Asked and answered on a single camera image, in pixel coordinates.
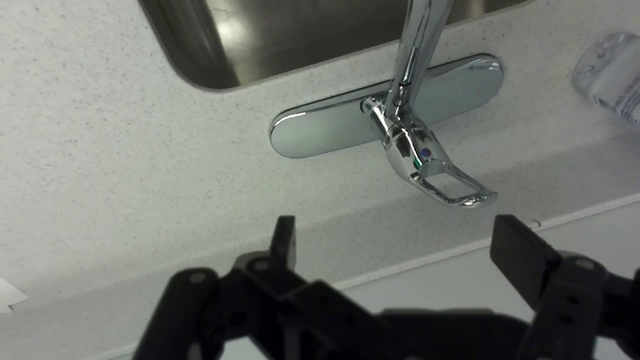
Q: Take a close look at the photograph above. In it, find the clear smartwater bottle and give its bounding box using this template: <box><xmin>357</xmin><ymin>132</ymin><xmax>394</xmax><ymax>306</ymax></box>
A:
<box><xmin>572</xmin><ymin>32</ymin><xmax>640</xmax><ymax>123</ymax></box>

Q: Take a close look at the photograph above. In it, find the stainless steel sink basin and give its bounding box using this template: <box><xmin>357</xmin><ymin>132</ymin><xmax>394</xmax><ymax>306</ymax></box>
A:
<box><xmin>136</xmin><ymin>0</ymin><xmax>536</xmax><ymax>92</ymax></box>

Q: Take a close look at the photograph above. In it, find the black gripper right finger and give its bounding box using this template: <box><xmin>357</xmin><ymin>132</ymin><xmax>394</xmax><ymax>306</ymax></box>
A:
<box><xmin>490</xmin><ymin>214</ymin><xmax>640</xmax><ymax>360</ymax></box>

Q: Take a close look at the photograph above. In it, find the chrome tap with nozzle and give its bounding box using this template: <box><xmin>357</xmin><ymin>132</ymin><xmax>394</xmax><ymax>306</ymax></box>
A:
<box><xmin>268</xmin><ymin>0</ymin><xmax>504</xmax><ymax>209</ymax></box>

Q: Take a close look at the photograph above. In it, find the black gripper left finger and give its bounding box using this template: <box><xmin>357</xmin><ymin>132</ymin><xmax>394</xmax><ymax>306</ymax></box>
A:
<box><xmin>132</xmin><ymin>214</ymin><xmax>315</xmax><ymax>360</ymax></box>

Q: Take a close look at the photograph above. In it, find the white paper sheet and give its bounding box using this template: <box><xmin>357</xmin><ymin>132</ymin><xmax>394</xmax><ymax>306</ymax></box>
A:
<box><xmin>0</xmin><ymin>277</ymin><xmax>25</xmax><ymax>314</ymax></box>

